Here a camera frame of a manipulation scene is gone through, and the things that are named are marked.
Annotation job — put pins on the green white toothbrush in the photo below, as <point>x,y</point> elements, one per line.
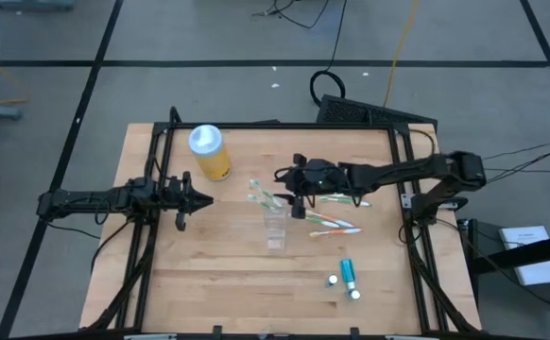
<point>256,183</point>
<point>315,218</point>
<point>252,197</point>
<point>336,200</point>

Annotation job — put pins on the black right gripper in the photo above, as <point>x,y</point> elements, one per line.
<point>320,177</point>

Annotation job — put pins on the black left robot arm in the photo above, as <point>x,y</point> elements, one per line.
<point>91,198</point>

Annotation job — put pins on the black metal stand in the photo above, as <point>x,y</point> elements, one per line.
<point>516,255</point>

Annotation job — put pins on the black aluminium table frame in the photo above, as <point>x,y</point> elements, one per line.
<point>280,125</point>

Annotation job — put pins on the black perforated computer case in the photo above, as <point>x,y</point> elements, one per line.
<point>350,111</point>

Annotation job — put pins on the clear acrylic toothbrush holder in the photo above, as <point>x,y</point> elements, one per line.
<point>275,236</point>

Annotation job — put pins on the white booklet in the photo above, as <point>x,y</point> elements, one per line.
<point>542,275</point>

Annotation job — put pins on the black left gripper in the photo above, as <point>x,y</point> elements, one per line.
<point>168,200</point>

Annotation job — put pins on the orange white toothbrush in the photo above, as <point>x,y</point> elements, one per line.
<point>338,222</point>
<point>336,232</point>

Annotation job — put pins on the silver metal bracket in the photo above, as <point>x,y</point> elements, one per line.
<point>409,200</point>

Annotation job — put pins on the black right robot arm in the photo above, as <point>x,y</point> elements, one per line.
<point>398,172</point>

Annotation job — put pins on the yellow wipes canister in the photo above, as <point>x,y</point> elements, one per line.
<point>211,158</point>

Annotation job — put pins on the teal toothpaste tube white cap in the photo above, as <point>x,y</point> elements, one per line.
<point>332,279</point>
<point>348,271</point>

